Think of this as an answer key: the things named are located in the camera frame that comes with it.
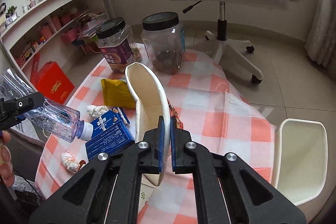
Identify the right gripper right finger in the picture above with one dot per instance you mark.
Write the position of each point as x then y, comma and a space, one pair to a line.
227, 189

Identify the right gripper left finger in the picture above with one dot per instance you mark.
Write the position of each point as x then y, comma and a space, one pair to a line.
108, 188

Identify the clear plastic water bottle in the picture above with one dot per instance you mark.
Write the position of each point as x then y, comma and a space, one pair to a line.
60, 120

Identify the blue cardboard box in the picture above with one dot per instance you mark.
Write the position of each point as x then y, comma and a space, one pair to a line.
110, 134

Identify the white tissue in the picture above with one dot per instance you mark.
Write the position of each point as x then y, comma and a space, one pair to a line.
96, 111

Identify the yellow snack packet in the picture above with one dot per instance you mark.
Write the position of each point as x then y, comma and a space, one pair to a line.
116, 94

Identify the white trash bin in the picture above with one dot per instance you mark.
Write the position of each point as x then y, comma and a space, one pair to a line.
300, 160

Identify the person's left hand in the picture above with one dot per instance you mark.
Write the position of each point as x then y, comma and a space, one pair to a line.
6, 164

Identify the red gift box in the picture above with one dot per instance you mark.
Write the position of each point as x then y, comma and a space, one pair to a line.
50, 80

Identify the pink checkered tablecloth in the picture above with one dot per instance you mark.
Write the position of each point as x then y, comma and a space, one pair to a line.
210, 108

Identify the pink plastic basket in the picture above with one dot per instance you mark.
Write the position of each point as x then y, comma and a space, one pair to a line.
70, 36

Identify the white bookshelf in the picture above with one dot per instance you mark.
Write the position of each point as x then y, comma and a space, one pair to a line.
38, 29

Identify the stack of papers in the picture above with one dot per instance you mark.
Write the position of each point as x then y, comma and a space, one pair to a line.
89, 23

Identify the purple label nut jar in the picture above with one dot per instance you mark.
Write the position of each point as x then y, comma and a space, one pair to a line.
117, 45

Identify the beige lace curtain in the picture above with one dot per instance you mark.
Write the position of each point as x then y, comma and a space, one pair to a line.
320, 44

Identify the clear jar with chestnuts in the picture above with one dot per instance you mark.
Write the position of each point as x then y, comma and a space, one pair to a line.
164, 39

